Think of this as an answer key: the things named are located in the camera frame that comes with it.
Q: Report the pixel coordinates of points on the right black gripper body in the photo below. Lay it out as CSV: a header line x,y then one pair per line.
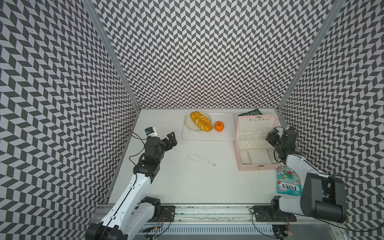
x,y
280,146

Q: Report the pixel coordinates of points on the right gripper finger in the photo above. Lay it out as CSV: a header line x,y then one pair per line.
x,y
273,139
290,131

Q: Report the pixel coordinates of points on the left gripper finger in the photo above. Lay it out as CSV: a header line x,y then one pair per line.
x,y
171,136
170,143

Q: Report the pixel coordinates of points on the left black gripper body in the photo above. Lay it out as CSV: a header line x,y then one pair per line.
x,y
162,145

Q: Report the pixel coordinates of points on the pink jewelry box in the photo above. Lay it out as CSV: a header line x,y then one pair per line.
x,y
252,151

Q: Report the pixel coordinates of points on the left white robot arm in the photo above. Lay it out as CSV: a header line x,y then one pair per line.
x,y
132,211

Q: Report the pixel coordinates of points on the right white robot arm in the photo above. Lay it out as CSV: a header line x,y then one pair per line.
x,y
323,196

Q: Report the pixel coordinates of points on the cream round plate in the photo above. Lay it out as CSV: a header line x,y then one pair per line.
x,y
190,124

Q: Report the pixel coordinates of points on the white rectangular tray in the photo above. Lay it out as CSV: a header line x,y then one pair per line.
x,y
227,135

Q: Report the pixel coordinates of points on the green crisps bag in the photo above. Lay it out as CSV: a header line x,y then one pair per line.
x,y
255,112

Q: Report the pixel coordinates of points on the yellow braided bread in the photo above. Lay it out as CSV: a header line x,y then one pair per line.
x,y
201,121

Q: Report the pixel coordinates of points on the teal candy packet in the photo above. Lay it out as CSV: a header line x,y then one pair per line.
x,y
288,182

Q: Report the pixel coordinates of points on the small orange pumpkin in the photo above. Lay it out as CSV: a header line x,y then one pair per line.
x,y
219,126

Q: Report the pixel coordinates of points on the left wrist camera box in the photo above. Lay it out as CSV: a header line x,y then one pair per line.
x,y
151,132

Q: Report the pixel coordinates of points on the metal base rail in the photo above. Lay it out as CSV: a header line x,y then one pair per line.
x,y
238,222

